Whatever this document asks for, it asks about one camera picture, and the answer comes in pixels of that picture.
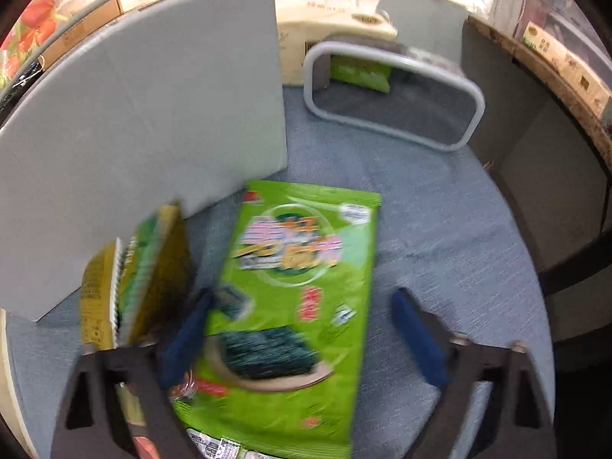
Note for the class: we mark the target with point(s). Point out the green yellow snack packet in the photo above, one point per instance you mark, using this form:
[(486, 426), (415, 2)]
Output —
[(162, 267)]

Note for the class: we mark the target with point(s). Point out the floral roller blind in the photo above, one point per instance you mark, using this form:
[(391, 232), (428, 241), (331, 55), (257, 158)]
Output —
[(33, 14)]

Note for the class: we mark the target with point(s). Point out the cream tissue pack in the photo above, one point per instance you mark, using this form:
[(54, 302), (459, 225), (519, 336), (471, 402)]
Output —
[(306, 19)]

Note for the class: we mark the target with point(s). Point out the stone-topped cabinet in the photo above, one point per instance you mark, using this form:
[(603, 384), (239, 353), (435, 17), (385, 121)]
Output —
[(535, 153)]

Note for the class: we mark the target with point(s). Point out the green seaweed snack packet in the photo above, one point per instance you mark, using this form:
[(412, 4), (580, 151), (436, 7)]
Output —
[(296, 267)]

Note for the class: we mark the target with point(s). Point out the white cardboard box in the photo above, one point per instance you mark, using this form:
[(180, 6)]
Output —
[(143, 129)]

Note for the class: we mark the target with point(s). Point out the wrapped tissue pack bundle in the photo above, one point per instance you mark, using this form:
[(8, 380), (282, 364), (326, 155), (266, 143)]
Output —
[(573, 67)]

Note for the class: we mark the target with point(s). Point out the brown cardboard box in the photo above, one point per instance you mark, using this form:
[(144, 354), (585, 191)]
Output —
[(86, 28)]

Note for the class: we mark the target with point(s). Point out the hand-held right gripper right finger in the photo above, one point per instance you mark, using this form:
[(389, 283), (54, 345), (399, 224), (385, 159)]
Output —
[(420, 339)]

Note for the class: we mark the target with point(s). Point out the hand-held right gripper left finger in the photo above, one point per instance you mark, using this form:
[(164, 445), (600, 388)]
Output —
[(184, 344)]

